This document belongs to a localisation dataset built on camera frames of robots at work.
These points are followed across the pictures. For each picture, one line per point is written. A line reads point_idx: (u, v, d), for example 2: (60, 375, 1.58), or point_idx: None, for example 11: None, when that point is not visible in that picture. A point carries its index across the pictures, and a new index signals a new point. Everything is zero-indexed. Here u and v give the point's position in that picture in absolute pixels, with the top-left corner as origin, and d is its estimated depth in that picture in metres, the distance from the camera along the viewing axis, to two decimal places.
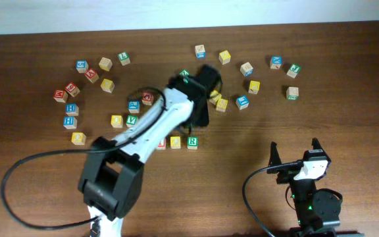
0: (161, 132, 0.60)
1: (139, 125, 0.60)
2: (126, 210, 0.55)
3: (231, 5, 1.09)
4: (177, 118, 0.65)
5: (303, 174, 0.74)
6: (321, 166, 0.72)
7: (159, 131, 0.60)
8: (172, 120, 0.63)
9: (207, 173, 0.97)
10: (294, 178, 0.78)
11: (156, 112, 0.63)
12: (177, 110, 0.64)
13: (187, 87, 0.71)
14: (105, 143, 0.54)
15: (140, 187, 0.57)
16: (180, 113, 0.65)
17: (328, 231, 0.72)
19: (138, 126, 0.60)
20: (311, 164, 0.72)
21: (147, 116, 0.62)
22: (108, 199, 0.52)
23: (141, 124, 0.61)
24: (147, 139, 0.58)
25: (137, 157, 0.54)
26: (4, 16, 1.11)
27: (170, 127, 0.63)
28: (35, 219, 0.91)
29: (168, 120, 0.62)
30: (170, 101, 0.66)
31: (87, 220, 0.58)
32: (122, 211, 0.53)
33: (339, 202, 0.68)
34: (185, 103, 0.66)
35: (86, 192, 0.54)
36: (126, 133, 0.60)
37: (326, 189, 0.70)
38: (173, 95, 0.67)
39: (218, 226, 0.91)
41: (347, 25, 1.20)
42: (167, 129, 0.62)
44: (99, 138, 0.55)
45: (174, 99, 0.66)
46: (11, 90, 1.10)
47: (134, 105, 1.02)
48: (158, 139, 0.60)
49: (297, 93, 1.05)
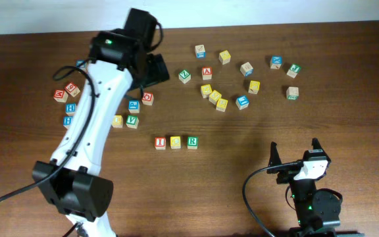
0: (104, 122, 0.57)
1: (74, 128, 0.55)
2: (104, 207, 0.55)
3: (231, 5, 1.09)
4: (116, 98, 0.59)
5: (303, 174, 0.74)
6: (321, 166, 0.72)
7: (98, 124, 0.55)
8: (110, 103, 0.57)
9: (206, 173, 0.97)
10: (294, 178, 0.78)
11: (89, 101, 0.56)
12: (111, 91, 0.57)
13: (115, 48, 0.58)
14: (46, 169, 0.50)
15: (107, 184, 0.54)
16: (116, 91, 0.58)
17: (328, 230, 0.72)
19: (74, 130, 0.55)
20: (310, 164, 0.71)
21: (81, 112, 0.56)
22: (80, 207, 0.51)
23: (75, 126, 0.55)
24: (87, 143, 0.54)
25: (84, 168, 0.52)
26: (4, 16, 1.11)
27: (112, 110, 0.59)
28: (35, 219, 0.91)
29: (104, 106, 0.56)
30: (98, 80, 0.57)
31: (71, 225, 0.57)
32: (99, 212, 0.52)
33: (339, 202, 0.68)
34: (115, 77, 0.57)
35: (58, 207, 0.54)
36: (64, 142, 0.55)
37: (326, 189, 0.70)
38: (100, 75, 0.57)
39: (218, 226, 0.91)
41: (346, 25, 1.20)
42: (109, 116, 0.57)
44: (37, 164, 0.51)
45: (100, 76, 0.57)
46: (11, 90, 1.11)
47: (134, 105, 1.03)
48: (102, 131, 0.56)
49: (297, 93, 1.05)
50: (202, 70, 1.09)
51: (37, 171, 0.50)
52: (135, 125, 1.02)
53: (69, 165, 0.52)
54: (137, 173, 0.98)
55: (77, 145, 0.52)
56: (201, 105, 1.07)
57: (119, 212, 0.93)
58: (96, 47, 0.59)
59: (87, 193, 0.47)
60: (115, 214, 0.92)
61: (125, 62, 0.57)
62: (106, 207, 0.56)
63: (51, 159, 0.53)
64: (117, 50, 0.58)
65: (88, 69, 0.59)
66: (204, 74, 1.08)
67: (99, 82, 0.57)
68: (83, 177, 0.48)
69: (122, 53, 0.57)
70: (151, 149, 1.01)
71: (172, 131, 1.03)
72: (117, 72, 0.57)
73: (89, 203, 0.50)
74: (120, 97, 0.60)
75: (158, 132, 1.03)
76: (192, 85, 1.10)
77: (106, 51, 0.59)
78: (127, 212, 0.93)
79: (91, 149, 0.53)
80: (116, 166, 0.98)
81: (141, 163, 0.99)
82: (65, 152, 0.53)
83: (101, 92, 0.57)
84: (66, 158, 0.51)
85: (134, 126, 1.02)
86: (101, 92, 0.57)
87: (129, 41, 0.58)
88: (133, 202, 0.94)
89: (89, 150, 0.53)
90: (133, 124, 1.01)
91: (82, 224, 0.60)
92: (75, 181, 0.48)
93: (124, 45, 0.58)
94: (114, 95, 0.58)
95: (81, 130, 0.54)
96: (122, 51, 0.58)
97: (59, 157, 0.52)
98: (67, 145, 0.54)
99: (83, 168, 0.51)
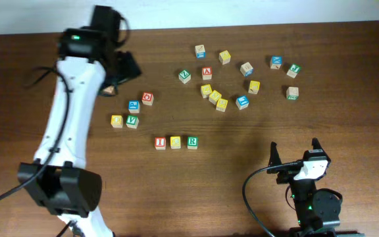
0: (82, 115, 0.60)
1: (52, 126, 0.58)
2: (94, 201, 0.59)
3: (231, 5, 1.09)
4: (89, 92, 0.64)
5: (303, 174, 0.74)
6: (321, 166, 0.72)
7: (75, 118, 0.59)
8: (85, 96, 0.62)
9: (206, 173, 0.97)
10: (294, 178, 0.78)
11: (64, 99, 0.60)
12: (84, 84, 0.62)
13: (79, 45, 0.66)
14: (30, 169, 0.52)
15: (94, 177, 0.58)
16: (89, 84, 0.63)
17: (328, 230, 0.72)
19: (52, 128, 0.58)
20: (310, 165, 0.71)
21: (57, 110, 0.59)
22: (71, 201, 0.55)
23: (53, 124, 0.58)
24: (69, 137, 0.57)
25: (70, 162, 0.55)
26: (3, 16, 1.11)
27: (89, 103, 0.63)
28: (35, 219, 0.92)
29: (80, 101, 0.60)
30: (70, 76, 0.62)
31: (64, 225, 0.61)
32: (89, 203, 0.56)
33: (339, 202, 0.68)
34: (86, 71, 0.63)
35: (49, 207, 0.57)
36: (43, 141, 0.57)
37: (326, 189, 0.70)
38: (68, 71, 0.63)
39: (218, 226, 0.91)
41: (346, 25, 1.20)
42: (85, 110, 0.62)
44: (22, 166, 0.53)
45: (72, 71, 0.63)
46: (10, 90, 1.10)
47: (134, 105, 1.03)
48: (81, 126, 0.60)
49: (297, 93, 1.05)
50: (202, 70, 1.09)
51: (23, 173, 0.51)
52: (135, 125, 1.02)
53: (54, 162, 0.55)
54: (137, 173, 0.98)
55: (59, 140, 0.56)
56: (201, 105, 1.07)
57: (119, 212, 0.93)
58: (63, 45, 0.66)
59: (75, 184, 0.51)
60: (115, 214, 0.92)
61: (96, 55, 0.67)
62: (96, 199, 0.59)
63: (35, 159, 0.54)
64: (86, 45, 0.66)
65: (58, 65, 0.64)
66: (204, 74, 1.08)
67: (71, 78, 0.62)
68: (69, 171, 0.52)
69: (91, 47, 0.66)
70: (151, 150, 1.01)
71: (172, 131, 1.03)
72: (88, 65, 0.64)
73: (77, 196, 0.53)
74: (94, 91, 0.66)
75: (158, 132, 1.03)
76: (192, 85, 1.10)
77: (74, 47, 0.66)
78: (128, 212, 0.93)
79: (73, 142, 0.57)
80: (116, 165, 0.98)
81: (141, 163, 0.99)
82: (48, 150, 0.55)
83: (75, 87, 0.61)
84: (50, 154, 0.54)
85: (134, 126, 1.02)
86: (75, 87, 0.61)
87: (98, 36, 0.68)
88: (133, 202, 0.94)
89: (71, 143, 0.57)
90: (133, 124, 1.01)
91: (76, 222, 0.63)
92: (62, 176, 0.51)
93: (91, 41, 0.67)
94: (89, 89, 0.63)
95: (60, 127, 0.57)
96: (91, 45, 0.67)
97: (43, 155, 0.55)
98: (47, 143, 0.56)
99: (68, 162, 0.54)
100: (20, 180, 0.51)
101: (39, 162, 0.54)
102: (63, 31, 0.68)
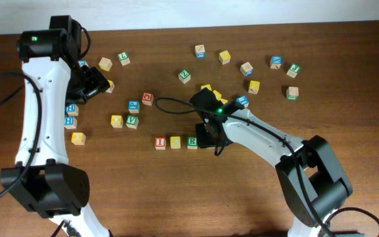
0: (57, 112, 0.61)
1: (28, 128, 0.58)
2: (84, 199, 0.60)
3: (231, 5, 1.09)
4: (60, 89, 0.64)
5: (235, 126, 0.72)
6: (238, 126, 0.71)
7: (49, 116, 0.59)
8: (55, 93, 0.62)
9: (206, 174, 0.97)
10: (224, 128, 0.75)
11: (35, 99, 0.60)
12: (52, 82, 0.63)
13: (40, 45, 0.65)
14: (13, 173, 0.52)
15: (81, 173, 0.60)
16: (57, 81, 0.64)
17: (338, 197, 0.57)
19: (29, 129, 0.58)
20: (248, 112, 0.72)
21: (29, 110, 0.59)
22: (62, 201, 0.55)
23: (29, 125, 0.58)
24: (48, 135, 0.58)
25: (53, 160, 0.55)
26: (2, 16, 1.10)
27: (62, 100, 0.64)
28: (35, 218, 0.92)
29: (51, 99, 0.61)
30: (37, 76, 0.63)
31: (70, 210, 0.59)
32: (80, 200, 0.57)
33: (237, 105, 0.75)
34: (51, 68, 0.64)
35: (39, 209, 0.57)
36: (22, 143, 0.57)
37: (230, 107, 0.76)
38: (34, 72, 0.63)
39: (218, 226, 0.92)
41: (347, 25, 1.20)
42: (60, 105, 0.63)
44: (5, 170, 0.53)
45: (38, 71, 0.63)
46: (12, 90, 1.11)
47: (134, 105, 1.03)
48: (59, 122, 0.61)
49: (297, 93, 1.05)
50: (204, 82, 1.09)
51: (5, 178, 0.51)
52: (135, 125, 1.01)
53: (36, 163, 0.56)
54: (137, 173, 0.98)
55: (37, 139, 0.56)
56: None
57: (119, 212, 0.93)
58: (24, 47, 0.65)
59: (62, 180, 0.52)
60: (114, 214, 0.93)
61: (58, 51, 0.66)
62: (86, 196, 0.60)
63: (16, 162, 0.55)
64: (45, 43, 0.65)
65: (24, 68, 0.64)
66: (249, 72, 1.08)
67: (38, 78, 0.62)
68: (54, 169, 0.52)
69: (52, 45, 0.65)
70: (151, 150, 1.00)
71: (172, 131, 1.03)
72: (52, 63, 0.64)
73: (64, 192, 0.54)
74: (66, 87, 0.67)
75: (158, 133, 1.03)
76: (191, 85, 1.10)
77: (35, 48, 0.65)
78: (127, 212, 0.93)
79: (51, 140, 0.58)
80: (116, 165, 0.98)
81: (141, 163, 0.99)
82: (28, 151, 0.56)
83: (44, 86, 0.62)
84: (31, 155, 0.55)
85: (134, 126, 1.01)
86: (44, 86, 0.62)
87: (57, 32, 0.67)
88: (133, 202, 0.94)
89: (49, 141, 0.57)
90: (133, 124, 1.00)
91: (70, 223, 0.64)
92: (45, 173, 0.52)
93: (51, 38, 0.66)
94: (56, 85, 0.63)
95: (36, 127, 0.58)
96: (52, 43, 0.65)
97: (24, 157, 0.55)
98: (26, 144, 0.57)
99: (50, 160, 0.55)
100: (4, 184, 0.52)
101: (21, 165, 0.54)
102: (21, 34, 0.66)
